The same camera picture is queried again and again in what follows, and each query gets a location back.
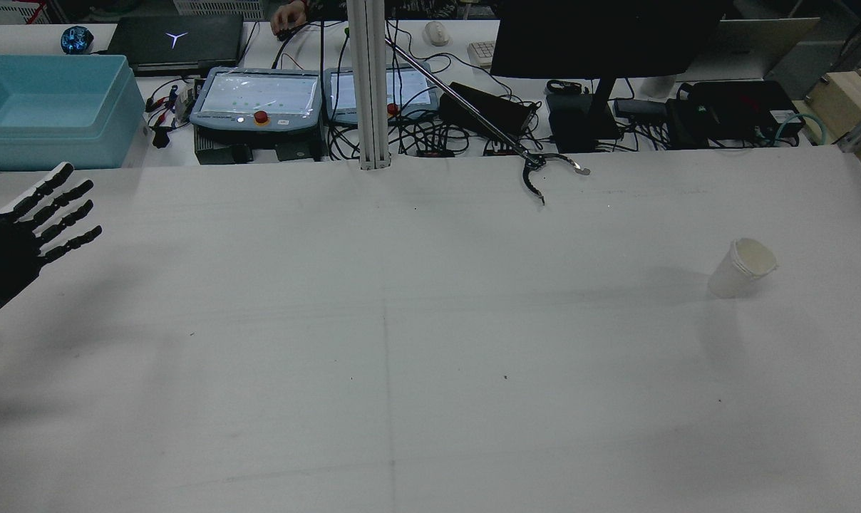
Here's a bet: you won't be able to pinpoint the silver Huawei laptop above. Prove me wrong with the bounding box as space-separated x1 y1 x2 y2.
676 18 820 83

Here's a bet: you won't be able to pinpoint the grey usb hub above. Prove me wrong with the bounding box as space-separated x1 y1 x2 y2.
614 98 670 120

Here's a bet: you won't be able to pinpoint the blue round gadget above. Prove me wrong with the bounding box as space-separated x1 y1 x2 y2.
61 26 93 55

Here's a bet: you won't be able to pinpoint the black laptop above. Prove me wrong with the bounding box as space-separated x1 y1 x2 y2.
108 14 244 76

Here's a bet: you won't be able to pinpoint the black controller box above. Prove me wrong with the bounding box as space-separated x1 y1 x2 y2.
194 132 324 165

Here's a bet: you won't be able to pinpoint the white aluminium post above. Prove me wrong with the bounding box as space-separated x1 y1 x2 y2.
348 0 391 170

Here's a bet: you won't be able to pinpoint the white plastic crate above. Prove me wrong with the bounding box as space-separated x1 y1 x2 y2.
172 0 267 19
0 0 46 26

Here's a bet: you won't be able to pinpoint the teal plastic bin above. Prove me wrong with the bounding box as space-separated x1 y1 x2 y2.
0 55 145 172

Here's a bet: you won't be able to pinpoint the teal cable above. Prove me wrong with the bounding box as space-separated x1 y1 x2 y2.
776 114 828 147

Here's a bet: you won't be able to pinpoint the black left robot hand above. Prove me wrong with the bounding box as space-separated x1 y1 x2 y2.
0 162 103 325

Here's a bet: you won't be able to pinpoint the wooden box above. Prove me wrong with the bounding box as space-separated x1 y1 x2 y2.
794 68 861 193

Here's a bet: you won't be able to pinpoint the red black clip leads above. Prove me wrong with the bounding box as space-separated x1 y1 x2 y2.
145 82 189 133

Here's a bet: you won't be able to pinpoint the light blue teach pendant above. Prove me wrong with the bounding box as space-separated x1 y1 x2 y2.
324 66 442 125
190 68 323 150

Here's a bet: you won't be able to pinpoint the black power adapter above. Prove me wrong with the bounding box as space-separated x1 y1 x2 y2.
439 82 538 136

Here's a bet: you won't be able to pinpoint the black Huawei monitor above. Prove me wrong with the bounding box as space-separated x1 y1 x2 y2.
490 0 731 154

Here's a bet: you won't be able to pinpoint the black equipment case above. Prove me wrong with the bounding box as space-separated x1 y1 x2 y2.
669 81 805 149

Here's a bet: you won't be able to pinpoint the metal reach grabber tool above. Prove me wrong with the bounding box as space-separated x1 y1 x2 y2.
384 34 592 206

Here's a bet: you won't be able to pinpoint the white paper cup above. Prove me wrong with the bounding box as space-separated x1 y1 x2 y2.
708 237 779 299

